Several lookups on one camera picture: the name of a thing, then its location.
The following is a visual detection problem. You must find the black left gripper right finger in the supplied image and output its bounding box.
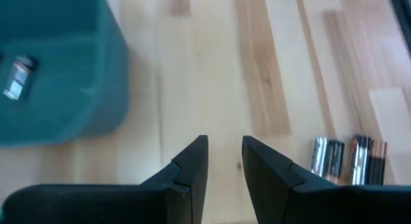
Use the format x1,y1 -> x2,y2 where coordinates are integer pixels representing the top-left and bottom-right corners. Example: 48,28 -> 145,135
242,136 -> 411,224

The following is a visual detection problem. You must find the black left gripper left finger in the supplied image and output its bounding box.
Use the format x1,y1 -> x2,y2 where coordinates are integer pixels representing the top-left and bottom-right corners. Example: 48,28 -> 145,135
1,135 -> 209,224

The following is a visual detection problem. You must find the silver black Energizer AA battery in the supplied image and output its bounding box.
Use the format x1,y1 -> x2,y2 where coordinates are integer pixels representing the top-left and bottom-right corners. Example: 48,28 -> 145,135
310,136 -> 329,178
348,135 -> 372,186

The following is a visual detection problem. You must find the bright teal plastic bin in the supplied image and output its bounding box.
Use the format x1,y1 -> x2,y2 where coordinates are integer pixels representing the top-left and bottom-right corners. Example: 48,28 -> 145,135
0,0 -> 130,147

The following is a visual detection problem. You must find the black aluminium table frame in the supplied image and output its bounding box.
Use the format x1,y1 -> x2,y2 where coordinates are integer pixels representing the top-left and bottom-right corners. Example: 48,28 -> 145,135
387,0 -> 411,56

